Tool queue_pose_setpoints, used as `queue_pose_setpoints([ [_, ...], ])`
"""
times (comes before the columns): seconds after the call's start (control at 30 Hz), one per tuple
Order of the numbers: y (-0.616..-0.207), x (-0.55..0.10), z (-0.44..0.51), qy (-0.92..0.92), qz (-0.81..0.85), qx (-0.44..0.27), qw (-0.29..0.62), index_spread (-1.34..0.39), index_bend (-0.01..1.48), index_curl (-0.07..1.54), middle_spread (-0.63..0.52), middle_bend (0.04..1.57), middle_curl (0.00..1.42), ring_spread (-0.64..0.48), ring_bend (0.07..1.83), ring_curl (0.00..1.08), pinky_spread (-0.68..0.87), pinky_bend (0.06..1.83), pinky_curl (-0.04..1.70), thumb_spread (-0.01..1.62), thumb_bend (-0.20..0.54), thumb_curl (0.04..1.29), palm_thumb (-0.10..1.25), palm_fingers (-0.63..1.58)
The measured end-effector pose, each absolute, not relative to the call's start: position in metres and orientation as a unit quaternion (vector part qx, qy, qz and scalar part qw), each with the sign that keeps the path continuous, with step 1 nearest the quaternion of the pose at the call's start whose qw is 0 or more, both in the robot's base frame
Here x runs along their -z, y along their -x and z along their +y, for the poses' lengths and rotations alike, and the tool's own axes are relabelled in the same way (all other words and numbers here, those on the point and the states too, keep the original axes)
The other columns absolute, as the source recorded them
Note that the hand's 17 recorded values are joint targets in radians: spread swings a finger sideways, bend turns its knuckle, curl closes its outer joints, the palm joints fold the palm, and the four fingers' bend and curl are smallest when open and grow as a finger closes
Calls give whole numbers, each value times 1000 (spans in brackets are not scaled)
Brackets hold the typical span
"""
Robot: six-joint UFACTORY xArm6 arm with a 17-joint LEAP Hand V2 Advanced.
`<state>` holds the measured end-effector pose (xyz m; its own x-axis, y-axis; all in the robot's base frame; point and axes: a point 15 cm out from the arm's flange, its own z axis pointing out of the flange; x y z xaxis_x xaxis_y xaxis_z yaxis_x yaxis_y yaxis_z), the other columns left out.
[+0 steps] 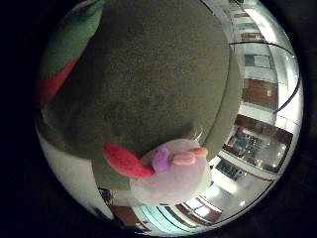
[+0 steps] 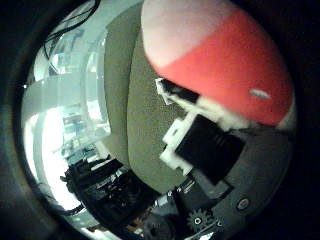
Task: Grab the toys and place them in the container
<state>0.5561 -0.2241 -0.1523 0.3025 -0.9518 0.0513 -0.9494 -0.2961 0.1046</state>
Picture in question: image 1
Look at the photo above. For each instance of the olive green table cloth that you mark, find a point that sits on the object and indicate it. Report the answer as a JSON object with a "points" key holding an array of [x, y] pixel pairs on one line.
{"points": [[148, 82]]}

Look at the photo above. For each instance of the wood framed glass window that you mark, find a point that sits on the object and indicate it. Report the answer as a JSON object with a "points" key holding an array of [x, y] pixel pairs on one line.
{"points": [[264, 127]]}

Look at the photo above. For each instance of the red strawberry plush toy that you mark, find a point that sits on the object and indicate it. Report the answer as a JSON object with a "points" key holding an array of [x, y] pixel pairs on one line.
{"points": [[69, 43]]}

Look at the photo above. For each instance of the pink axolotl plush toy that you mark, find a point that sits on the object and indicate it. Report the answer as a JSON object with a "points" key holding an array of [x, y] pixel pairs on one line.
{"points": [[171, 185]]}

